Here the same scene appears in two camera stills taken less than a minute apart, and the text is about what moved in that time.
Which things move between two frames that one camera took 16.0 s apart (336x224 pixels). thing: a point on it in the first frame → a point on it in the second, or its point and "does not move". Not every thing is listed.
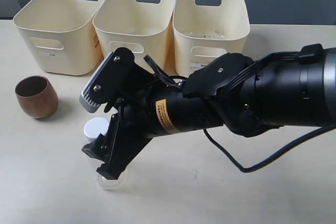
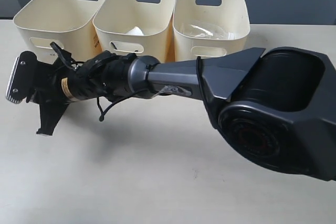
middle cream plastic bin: (138, 17) does not move
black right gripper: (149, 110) → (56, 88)
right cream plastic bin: (208, 22) does not move
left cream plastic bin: (59, 24) does not move
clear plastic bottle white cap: (93, 128) → (203, 31)
